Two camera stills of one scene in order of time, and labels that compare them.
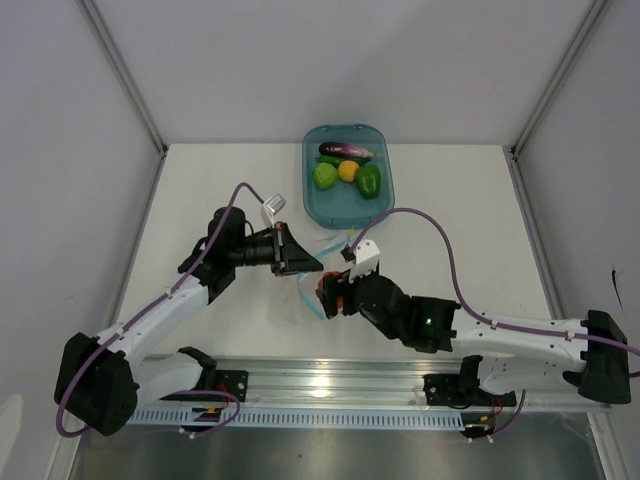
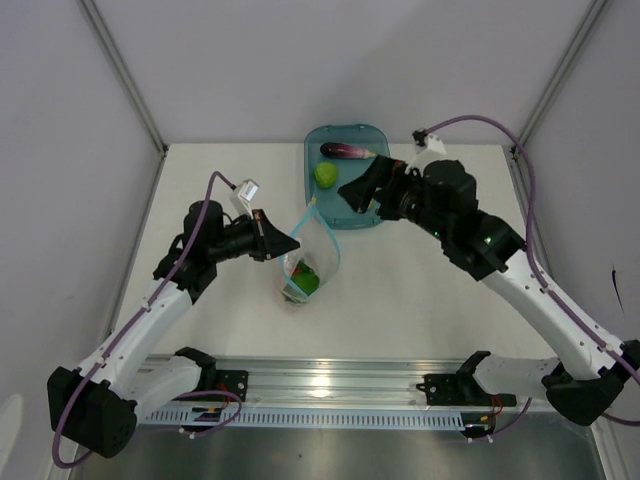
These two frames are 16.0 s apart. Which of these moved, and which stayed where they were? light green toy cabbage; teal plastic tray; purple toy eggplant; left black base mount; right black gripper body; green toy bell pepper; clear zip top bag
Moved: clear zip top bag; green toy bell pepper; right black gripper body
Stayed: left black base mount; teal plastic tray; purple toy eggplant; light green toy cabbage
